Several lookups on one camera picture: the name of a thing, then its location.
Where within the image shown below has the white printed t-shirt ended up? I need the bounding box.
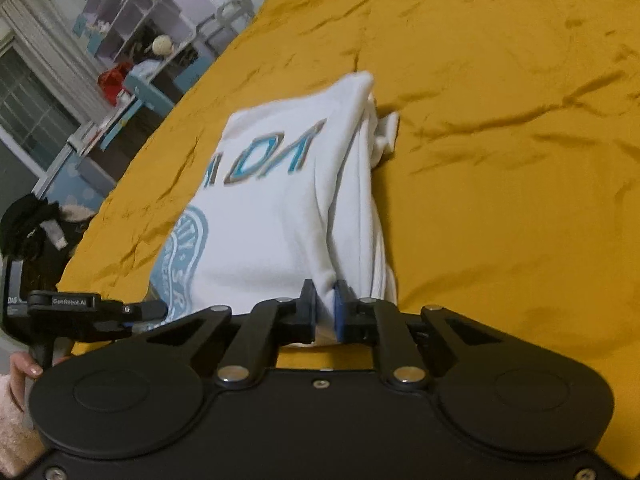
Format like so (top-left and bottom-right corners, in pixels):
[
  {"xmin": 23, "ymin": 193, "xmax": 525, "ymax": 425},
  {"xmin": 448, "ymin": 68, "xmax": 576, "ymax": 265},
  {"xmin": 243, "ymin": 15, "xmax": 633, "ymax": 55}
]
[{"xmin": 147, "ymin": 70, "xmax": 402, "ymax": 350}]

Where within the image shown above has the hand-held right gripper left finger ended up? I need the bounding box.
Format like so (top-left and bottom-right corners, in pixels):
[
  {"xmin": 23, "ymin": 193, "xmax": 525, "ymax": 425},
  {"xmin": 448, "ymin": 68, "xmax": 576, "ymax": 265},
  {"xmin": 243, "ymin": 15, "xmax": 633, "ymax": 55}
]
[{"xmin": 145, "ymin": 279, "xmax": 319, "ymax": 389}]

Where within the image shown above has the person's left hand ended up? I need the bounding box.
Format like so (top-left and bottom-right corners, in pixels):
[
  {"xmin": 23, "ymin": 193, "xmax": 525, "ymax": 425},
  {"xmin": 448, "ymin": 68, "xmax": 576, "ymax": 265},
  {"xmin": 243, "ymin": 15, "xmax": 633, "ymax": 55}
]
[{"xmin": 8, "ymin": 351, "xmax": 73, "ymax": 413}]

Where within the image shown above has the grey chair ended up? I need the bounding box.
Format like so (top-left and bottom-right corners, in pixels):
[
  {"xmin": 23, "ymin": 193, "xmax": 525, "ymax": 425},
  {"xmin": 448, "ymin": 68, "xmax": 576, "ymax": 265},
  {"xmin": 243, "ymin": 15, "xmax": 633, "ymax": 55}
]
[{"xmin": 196, "ymin": 0, "xmax": 257, "ymax": 57}]

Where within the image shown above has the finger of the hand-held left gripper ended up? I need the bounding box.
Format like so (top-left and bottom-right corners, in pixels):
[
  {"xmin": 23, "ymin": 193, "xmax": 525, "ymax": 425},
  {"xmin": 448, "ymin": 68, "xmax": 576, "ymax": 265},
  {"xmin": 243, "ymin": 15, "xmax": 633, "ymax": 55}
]
[{"xmin": 121, "ymin": 299, "xmax": 169, "ymax": 335}]

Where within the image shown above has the bed with yellow sheet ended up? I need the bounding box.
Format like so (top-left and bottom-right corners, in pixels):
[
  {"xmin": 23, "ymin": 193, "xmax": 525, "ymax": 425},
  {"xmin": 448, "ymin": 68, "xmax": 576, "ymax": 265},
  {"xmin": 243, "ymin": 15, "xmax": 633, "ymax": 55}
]
[{"xmin": 54, "ymin": 0, "xmax": 640, "ymax": 480}]

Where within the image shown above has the window with grille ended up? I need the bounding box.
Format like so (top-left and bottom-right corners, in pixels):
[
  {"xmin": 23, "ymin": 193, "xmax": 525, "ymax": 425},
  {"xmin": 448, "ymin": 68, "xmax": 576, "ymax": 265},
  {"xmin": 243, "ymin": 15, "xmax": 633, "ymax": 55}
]
[{"xmin": 0, "ymin": 42, "xmax": 82, "ymax": 181}]

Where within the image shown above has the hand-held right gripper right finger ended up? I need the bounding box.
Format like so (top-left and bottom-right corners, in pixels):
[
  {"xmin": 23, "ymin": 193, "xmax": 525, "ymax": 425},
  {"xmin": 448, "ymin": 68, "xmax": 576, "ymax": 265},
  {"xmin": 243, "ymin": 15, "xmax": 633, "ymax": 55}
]
[{"xmin": 332, "ymin": 279, "xmax": 504, "ymax": 391}]

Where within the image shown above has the white curtain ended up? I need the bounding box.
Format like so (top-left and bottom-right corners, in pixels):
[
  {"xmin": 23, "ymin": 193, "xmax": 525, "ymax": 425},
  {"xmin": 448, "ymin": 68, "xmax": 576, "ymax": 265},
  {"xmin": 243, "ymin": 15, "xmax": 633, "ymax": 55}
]
[{"xmin": 0, "ymin": 0, "xmax": 112, "ymax": 122}]

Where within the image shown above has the red bag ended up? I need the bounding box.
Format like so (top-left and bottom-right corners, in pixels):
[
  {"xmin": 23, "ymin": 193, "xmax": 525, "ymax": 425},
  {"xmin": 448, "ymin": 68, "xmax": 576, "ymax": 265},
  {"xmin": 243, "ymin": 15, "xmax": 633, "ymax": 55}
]
[{"xmin": 97, "ymin": 62, "xmax": 134, "ymax": 107}]

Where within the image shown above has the white cubby shelf unit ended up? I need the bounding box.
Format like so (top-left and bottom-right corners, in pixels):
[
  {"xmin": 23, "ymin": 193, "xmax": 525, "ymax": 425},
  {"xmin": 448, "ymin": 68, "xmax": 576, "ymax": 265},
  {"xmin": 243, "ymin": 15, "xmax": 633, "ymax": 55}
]
[{"xmin": 74, "ymin": 0, "xmax": 202, "ymax": 68}]

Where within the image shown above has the person's left forearm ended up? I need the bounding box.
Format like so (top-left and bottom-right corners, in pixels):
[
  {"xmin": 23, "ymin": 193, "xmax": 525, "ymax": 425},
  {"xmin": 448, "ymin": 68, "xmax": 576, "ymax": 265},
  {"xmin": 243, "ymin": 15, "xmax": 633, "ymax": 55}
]
[{"xmin": 0, "ymin": 374, "xmax": 47, "ymax": 467}]

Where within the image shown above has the pile of black clothes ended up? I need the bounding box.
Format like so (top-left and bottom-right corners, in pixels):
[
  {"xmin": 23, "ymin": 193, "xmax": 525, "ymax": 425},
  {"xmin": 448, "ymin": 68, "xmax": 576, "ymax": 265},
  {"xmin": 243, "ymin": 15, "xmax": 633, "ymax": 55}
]
[{"xmin": 0, "ymin": 193, "xmax": 99, "ymax": 263}]

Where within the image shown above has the blue cluttered desk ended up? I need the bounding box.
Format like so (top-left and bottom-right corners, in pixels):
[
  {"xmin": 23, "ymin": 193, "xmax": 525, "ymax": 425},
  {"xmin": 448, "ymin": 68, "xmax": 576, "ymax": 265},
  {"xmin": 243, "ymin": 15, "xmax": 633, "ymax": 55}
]
[{"xmin": 31, "ymin": 57, "xmax": 217, "ymax": 202}]

